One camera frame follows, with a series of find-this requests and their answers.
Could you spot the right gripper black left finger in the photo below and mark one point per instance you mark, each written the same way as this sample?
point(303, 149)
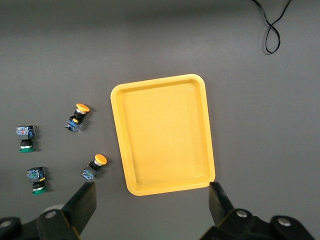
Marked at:
point(80, 207)

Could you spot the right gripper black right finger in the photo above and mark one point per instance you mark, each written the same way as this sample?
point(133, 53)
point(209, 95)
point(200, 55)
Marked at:
point(222, 210)

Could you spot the yellow button with green-dot block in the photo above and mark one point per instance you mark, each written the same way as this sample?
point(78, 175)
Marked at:
point(90, 171)

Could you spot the yellow button with yellow-tab block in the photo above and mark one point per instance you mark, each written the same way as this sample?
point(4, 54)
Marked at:
point(74, 123)

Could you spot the green button with yellow-tab block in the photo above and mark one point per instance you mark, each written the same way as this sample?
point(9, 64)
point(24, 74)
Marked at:
point(36, 175)

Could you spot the green button with red-dot block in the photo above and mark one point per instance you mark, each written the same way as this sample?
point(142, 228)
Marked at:
point(25, 133)

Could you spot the yellow plastic tray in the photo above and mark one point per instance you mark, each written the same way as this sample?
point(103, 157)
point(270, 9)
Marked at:
point(162, 137)

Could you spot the dark grey table mat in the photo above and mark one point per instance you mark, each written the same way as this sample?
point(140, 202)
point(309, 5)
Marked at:
point(62, 62)

